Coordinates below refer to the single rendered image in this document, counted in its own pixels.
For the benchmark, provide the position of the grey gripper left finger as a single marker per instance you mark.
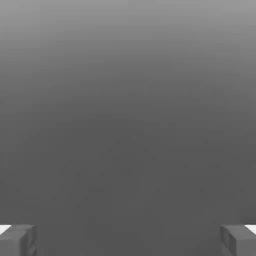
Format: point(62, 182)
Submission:
point(14, 242)

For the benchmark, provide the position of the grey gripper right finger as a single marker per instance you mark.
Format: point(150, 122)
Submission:
point(243, 243)

